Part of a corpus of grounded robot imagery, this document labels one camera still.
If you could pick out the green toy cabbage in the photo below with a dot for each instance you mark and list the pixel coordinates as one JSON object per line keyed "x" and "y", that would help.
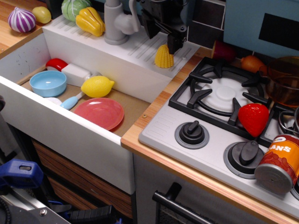
{"x": 71, "y": 8}

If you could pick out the light blue plastic bowl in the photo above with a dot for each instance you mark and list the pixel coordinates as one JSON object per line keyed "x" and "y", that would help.
{"x": 49, "y": 83}

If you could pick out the white toy salt shaker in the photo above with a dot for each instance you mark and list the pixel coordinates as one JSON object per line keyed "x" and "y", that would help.
{"x": 77, "y": 75}

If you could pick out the red and white toy mushroom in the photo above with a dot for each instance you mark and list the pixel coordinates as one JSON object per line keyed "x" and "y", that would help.
{"x": 56, "y": 64}

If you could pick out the grey metal mounting plate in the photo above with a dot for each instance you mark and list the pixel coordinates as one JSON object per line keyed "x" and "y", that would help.
{"x": 18, "y": 207}

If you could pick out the red toy strawberry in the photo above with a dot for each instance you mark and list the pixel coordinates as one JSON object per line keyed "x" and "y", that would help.
{"x": 254, "y": 118}

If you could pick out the dark red toy vegetable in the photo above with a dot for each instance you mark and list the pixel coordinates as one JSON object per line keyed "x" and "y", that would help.
{"x": 224, "y": 51}

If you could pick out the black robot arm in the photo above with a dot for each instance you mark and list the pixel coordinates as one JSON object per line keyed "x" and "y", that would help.
{"x": 166, "y": 16}

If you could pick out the black right stove knob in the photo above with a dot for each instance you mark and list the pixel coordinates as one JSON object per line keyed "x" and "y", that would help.
{"x": 242, "y": 158}

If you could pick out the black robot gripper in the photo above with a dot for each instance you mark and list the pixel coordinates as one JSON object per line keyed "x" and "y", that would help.
{"x": 165, "y": 15}

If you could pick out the yellow toy lemon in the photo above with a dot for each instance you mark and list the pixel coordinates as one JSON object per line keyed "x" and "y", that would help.
{"x": 97, "y": 86}

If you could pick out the blue and white toy brush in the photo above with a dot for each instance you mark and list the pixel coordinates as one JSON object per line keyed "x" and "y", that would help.
{"x": 72, "y": 101}

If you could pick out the grey toy stove top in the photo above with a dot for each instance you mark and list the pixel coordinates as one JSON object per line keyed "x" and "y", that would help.
{"x": 159, "y": 134}

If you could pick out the black oven door handle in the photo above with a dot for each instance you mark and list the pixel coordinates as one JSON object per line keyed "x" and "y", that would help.
{"x": 169, "y": 211}

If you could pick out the blue clamp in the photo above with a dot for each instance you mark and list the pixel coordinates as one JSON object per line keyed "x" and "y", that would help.
{"x": 20, "y": 174}

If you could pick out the black stove knob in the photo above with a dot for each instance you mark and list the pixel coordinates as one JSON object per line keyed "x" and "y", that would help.
{"x": 242, "y": 158}
{"x": 191, "y": 135}

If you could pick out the black left stove knob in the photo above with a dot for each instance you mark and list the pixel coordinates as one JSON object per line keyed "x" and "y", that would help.
{"x": 191, "y": 135}

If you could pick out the yellow toy bell pepper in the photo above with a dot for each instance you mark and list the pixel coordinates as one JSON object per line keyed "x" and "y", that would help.
{"x": 90, "y": 21}

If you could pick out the purple striped toy onion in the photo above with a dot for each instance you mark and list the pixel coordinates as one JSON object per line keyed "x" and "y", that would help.
{"x": 21, "y": 20}

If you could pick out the yellow-green toy potato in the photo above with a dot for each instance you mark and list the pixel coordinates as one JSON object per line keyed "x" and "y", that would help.
{"x": 42, "y": 14}

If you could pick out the orange toy carrot piece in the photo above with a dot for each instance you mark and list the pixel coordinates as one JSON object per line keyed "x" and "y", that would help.
{"x": 251, "y": 63}

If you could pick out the grey toy faucet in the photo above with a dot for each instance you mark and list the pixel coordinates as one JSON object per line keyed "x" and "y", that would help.
{"x": 119, "y": 26}

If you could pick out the yellow toy corn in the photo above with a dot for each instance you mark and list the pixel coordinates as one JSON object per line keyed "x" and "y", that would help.
{"x": 163, "y": 57}

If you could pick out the orange transparent toy pot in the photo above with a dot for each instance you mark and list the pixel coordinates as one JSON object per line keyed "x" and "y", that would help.
{"x": 282, "y": 80}

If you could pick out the pink plastic plate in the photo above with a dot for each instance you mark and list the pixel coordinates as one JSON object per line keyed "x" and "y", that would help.
{"x": 104, "y": 112}

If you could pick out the orange toy beans can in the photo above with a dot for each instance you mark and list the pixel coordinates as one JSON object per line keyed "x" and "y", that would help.
{"x": 278, "y": 170}

